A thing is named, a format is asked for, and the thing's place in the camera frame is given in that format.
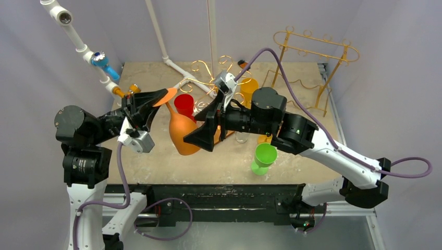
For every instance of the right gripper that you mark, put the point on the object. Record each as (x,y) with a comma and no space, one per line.
(221,121)

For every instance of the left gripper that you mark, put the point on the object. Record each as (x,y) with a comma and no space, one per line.
(143,103)

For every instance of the orange wine glass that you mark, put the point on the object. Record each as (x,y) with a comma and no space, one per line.
(179,125)

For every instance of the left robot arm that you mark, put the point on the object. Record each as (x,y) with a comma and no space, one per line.
(94,223)

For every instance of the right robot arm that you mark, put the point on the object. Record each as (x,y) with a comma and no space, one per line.
(361,178)

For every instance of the red wine glass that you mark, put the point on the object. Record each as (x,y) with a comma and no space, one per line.
(184,104)

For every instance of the gold wine glass rack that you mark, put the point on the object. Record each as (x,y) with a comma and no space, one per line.
(208,87)

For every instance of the yellow wine glass back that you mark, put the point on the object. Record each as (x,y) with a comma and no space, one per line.
(247,88)

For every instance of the yellow wine glass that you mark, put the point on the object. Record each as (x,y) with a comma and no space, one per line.
(264,139)
(247,88)

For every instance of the yellow wine glass front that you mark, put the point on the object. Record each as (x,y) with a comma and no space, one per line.
(264,139)

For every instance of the green wine glass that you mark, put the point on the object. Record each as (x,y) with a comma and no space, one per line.
(264,156)

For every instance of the orange pipe fitting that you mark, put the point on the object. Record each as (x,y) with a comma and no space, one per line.
(132,90)

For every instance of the blue valve on pipe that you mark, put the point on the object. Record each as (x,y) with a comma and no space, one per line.
(99,59)

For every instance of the black orange small clip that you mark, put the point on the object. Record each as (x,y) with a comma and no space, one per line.
(243,64)

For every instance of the white pole red stripe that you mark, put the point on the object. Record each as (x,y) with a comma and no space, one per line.
(211,13)

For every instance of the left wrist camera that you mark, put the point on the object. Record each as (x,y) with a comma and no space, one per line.
(138,140)

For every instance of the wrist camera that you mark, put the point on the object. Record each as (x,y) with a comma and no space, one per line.
(138,140)
(226,84)

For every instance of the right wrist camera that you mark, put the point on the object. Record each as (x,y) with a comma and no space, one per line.
(226,84)

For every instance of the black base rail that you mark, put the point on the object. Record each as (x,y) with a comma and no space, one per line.
(279,204)

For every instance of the white PVC pipe frame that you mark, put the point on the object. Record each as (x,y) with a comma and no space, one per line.
(64,19)

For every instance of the gold wire bottle rack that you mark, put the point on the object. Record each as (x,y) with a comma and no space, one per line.
(311,61)

